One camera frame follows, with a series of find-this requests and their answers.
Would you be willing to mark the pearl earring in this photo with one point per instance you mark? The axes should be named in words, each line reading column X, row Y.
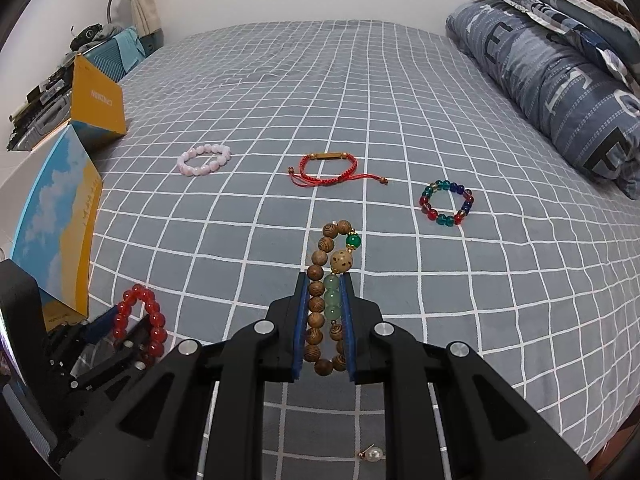
column 374, row 455

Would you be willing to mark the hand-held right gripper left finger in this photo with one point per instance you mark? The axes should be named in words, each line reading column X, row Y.
column 299, row 327

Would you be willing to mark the silver radio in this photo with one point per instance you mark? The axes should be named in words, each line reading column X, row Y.
column 42, row 122

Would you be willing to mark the blue and yellow box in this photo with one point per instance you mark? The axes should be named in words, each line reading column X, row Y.
column 55, row 210

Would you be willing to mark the dark clutter pile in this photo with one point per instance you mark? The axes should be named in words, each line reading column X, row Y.
column 92, row 32

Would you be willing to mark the grey lettered pillow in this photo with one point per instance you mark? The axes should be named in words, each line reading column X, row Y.
column 540, row 75

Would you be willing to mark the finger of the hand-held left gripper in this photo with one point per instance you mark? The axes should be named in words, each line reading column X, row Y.
column 107, row 374
column 82, row 334

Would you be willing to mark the orange cardboard box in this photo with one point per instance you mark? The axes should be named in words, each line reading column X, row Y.
column 97, row 100

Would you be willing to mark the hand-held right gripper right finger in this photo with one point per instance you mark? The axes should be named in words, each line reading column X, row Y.
column 347, row 327

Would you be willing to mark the grey checked bed sheet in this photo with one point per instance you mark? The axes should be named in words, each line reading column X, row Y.
column 310, row 95

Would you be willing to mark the teal ribbed bag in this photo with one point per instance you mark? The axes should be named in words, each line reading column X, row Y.
column 112, row 57

